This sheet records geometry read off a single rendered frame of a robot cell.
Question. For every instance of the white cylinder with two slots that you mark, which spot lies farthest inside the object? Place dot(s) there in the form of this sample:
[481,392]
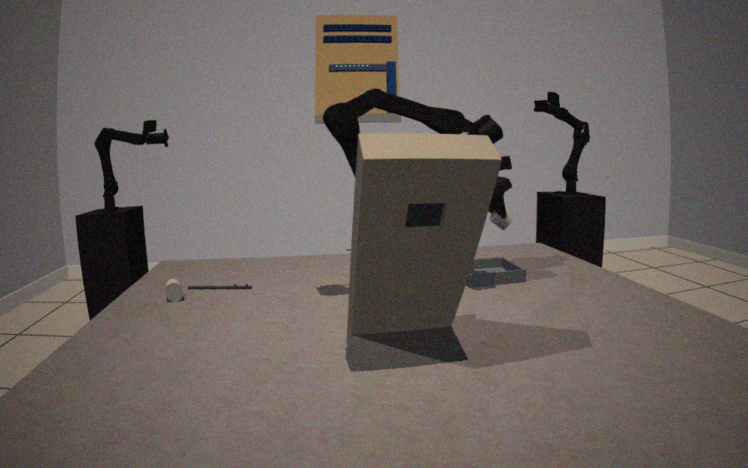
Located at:
[499,221]

